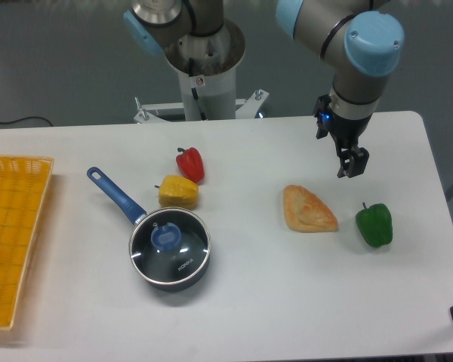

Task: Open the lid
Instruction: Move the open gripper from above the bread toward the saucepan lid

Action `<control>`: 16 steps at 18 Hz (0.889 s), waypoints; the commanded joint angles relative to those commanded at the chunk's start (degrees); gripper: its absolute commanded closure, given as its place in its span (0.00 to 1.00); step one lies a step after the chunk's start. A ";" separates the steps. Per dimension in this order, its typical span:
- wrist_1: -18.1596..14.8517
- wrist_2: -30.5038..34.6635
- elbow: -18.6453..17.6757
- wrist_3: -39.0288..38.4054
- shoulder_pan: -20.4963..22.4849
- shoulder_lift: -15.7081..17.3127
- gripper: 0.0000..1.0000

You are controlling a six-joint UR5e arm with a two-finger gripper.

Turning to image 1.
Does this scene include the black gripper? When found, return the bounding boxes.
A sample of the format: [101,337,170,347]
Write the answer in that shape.
[313,94,371,178]

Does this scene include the glass lid with blue knob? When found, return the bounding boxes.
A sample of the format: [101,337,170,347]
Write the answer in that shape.
[130,209,211,284]

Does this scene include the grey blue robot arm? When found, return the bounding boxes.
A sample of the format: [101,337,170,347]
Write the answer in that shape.
[123,1,405,177]

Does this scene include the green bell pepper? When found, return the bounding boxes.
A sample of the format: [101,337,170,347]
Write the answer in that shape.
[356,202,393,248]

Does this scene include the triangular puff pastry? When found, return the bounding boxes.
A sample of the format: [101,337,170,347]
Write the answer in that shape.
[283,185,338,233]

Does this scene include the red bell pepper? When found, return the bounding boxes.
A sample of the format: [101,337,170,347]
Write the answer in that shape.
[176,147,205,183]

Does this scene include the yellow bell pepper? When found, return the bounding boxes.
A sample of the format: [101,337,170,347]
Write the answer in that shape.
[155,175,199,210]

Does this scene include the yellow wicker basket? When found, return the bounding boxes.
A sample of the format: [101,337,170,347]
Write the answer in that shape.
[0,155,54,330]

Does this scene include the blue saucepan with handle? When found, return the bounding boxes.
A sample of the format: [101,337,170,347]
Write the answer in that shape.
[86,166,212,293]

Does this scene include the black floor cable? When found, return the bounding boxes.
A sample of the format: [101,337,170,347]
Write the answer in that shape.
[0,115,54,127]

